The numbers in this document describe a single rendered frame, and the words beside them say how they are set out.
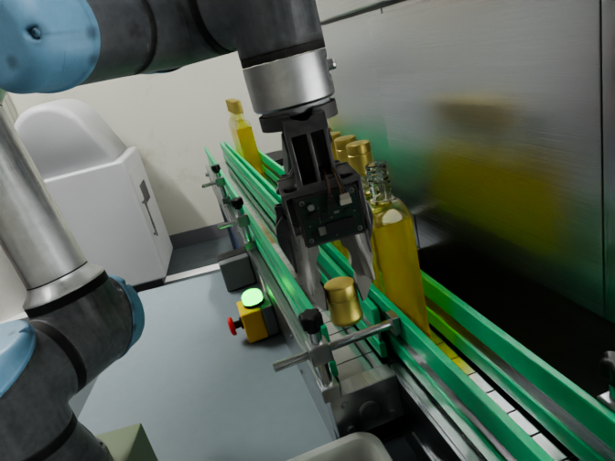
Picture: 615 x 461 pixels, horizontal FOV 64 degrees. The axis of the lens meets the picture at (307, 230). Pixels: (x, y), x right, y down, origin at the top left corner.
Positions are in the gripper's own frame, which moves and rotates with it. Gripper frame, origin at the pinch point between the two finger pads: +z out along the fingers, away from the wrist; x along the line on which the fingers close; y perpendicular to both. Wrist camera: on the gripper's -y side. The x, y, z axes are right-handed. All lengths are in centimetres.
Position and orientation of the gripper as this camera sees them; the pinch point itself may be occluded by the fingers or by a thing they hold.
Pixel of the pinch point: (340, 290)
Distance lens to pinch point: 53.5
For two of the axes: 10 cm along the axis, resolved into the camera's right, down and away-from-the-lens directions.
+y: 1.2, 3.2, -9.4
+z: 2.4, 9.1, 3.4
